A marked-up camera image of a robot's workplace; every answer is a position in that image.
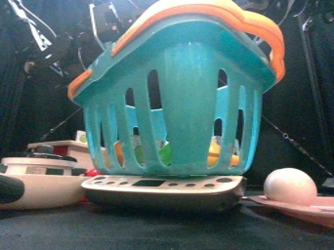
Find yellow toy corn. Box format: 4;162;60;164
206;140;242;169

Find orange toy food piece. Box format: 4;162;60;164
114;140;127;167

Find green toy food piece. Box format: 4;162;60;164
134;143;174;166

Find white toy pot black lid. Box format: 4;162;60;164
0;145;82;177

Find small red toy piece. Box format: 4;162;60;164
83;168;102;179

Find grey toy kitchen scale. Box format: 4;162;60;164
80;174;249;213

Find round black glossy toy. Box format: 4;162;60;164
0;174;27;205

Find white toy egg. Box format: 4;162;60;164
262;167;318;207

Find pink plastic tray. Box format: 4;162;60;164
247;194;334;229

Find teal toy basket orange handles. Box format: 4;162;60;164
67;0;287;179

